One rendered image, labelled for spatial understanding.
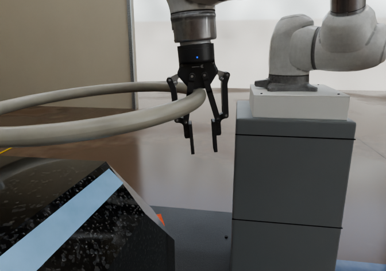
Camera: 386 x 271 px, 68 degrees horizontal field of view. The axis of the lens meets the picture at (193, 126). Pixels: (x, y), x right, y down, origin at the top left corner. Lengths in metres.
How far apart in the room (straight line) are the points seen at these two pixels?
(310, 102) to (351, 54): 0.19
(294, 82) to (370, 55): 0.25
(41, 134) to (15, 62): 6.21
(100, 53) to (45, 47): 1.08
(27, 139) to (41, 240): 0.13
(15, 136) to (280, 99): 0.82
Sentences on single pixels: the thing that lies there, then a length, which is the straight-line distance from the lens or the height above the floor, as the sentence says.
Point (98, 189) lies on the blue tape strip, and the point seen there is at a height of 0.80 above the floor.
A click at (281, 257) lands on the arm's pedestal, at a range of 1.27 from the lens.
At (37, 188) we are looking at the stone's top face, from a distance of 0.50.
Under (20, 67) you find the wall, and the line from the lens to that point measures 6.58.
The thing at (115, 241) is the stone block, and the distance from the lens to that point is 0.47.
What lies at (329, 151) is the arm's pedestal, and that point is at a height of 0.69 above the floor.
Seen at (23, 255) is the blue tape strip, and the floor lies 0.80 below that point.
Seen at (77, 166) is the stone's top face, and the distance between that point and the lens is 0.56.
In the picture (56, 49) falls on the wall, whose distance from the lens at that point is 6.09.
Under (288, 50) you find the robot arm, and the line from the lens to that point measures 1.13.
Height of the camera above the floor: 1.02
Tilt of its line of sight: 14 degrees down
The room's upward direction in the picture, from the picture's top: straight up
